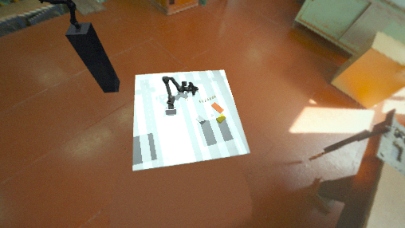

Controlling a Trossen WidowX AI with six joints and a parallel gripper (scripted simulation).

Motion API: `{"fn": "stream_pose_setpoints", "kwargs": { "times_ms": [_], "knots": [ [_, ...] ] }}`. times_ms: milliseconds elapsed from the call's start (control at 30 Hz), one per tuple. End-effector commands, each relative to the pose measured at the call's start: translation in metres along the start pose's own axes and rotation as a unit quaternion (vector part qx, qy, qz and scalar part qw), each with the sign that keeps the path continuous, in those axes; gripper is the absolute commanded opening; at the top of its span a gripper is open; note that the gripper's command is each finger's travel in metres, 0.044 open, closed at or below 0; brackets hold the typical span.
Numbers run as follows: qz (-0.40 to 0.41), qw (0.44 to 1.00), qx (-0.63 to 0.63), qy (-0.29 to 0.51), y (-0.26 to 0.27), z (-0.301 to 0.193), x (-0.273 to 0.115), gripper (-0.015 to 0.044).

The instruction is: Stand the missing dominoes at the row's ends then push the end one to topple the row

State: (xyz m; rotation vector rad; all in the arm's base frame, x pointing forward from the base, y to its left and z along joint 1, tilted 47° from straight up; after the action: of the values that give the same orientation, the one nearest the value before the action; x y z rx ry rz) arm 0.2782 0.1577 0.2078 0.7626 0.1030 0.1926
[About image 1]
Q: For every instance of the orange flat square tile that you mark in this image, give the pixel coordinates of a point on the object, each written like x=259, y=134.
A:
x=217, y=107

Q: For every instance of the yellow rectangular block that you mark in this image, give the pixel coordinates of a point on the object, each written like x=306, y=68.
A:
x=221, y=118

